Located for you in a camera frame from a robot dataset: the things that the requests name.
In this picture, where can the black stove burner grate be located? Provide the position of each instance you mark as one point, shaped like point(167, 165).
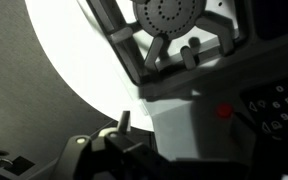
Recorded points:
point(130, 60)

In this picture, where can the orange stove button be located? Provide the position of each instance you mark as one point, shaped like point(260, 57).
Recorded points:
point(224, 110)

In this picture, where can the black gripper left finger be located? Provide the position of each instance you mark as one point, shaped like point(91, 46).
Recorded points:
point(94, 160)

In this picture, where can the grey round burner disc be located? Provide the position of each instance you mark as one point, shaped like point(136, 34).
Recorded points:
point(169, 16)

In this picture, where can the round white table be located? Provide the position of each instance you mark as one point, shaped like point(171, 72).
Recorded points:
point(84, 60)

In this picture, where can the black stove keypad panel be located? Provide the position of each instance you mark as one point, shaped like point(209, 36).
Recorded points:
point(280, 106)

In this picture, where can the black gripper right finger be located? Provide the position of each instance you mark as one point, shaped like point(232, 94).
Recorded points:
point(277, 160)

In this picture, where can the grey toy stove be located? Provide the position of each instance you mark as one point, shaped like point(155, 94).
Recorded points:
point(184, 130)

